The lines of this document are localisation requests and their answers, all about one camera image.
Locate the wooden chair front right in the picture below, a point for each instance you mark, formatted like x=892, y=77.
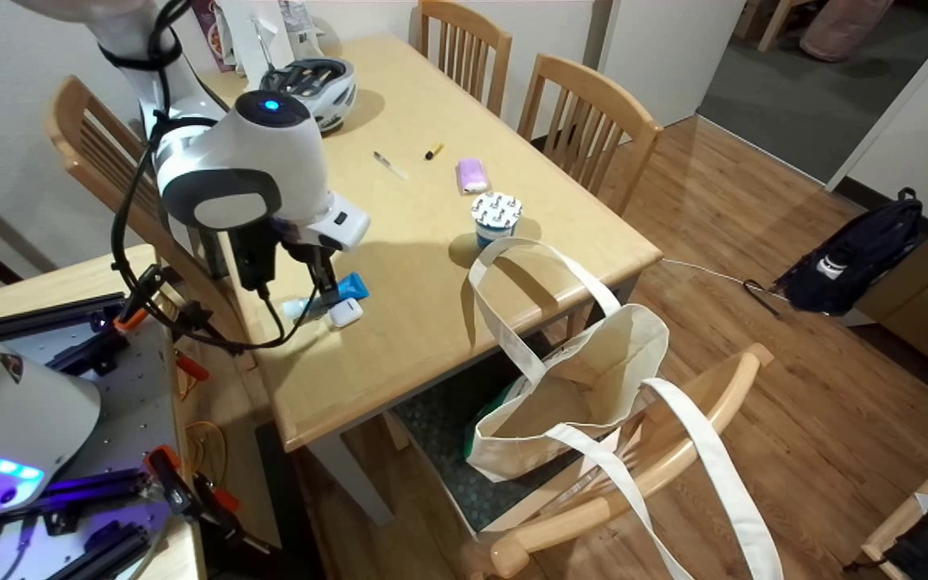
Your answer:
x=675, y=434

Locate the white patterned cup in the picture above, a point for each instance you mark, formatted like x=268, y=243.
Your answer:
x=494, y=218

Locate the black orange clamp upper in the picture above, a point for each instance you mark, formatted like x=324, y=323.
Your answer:
x=110, y=337

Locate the black orange clamp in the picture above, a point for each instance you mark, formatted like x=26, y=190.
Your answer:
x=110, y=337
x=203, y=505

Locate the wooden chair far end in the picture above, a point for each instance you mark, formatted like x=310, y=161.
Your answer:
x=464, y=47

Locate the dark blue backpack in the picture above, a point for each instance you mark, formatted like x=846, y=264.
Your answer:
x=841, y=270

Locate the blue sunscreen tube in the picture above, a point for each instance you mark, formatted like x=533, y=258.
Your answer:
x=349, y=287

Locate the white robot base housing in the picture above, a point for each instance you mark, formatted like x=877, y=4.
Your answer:
x=47, y=416

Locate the wooden chair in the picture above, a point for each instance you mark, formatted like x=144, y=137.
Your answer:
x=675, y=434
x=100, y=157
x=590, y=128

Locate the clear pen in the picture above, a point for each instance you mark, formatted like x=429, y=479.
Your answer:
x=382, y=159

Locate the wooden chair far right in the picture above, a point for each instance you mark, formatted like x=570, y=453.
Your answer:
x=590, y=128

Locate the purple soap bar packet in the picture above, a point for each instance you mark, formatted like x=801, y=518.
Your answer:
x=472, y=178

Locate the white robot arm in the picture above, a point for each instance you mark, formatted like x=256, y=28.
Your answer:
x=249, y=168

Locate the beige canvas tote bag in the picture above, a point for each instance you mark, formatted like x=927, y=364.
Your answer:
x=593, y=381

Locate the wooden chair left side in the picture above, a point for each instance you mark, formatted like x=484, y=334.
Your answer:
x=100, y=157

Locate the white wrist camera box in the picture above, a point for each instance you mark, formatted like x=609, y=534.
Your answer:
x=343, y=223

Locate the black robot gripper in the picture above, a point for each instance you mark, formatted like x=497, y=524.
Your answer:
x=256, y=243

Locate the small white square case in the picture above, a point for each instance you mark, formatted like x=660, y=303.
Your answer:
x=347, y=313

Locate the white and black bike helmet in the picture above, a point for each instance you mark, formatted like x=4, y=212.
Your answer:
x=324, y=84

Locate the black orange clamp lower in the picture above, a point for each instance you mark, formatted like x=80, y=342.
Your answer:
x=203, y=505

